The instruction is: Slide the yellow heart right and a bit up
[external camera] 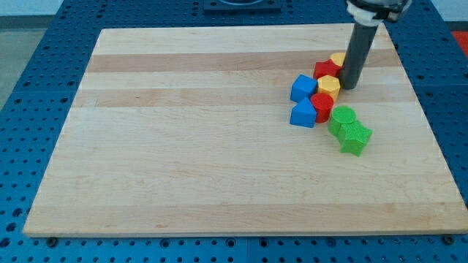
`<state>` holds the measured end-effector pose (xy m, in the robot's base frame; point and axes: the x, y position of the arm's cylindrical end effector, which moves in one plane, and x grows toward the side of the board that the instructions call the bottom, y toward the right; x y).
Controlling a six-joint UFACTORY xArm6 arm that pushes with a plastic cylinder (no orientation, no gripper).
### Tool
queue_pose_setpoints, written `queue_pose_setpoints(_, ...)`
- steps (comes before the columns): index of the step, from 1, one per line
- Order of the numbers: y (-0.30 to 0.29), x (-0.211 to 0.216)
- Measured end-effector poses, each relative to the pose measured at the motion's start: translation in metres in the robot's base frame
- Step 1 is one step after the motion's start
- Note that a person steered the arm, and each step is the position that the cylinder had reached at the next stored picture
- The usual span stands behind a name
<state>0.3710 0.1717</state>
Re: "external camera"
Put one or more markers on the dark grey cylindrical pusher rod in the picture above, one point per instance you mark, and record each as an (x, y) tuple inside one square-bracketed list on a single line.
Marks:
[(355, 57)]

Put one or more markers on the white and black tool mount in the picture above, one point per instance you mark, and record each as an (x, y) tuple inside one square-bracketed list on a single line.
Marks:
[(374, 12)]

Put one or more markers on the yellow heart block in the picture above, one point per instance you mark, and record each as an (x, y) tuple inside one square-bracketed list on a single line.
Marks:
[(338, 58)]

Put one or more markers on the red star block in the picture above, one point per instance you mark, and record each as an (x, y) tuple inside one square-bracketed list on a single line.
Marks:
[(323, 68)]

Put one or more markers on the yellow hexagon block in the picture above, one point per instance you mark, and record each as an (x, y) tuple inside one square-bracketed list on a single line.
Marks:
[(329, 85)]

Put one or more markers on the red cylinder block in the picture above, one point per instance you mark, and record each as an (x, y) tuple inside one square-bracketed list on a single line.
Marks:
[(323, 104)]

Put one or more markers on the blue cube block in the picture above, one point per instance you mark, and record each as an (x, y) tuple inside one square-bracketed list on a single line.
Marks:
[(303, 87)]

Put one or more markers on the green cylinder block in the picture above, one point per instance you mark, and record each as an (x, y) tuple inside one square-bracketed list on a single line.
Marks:
[(339, 116)]

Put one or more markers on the blue triangle block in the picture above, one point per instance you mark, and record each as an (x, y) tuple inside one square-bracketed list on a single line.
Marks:
[(303, 114)]

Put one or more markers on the green star block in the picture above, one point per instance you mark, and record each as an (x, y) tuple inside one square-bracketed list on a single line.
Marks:
[(353, 137)]

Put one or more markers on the wooden board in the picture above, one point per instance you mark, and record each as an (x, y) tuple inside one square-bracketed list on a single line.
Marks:
[(178, 132)]

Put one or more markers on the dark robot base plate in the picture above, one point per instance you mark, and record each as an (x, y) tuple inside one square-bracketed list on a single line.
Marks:
[(218, 6)]

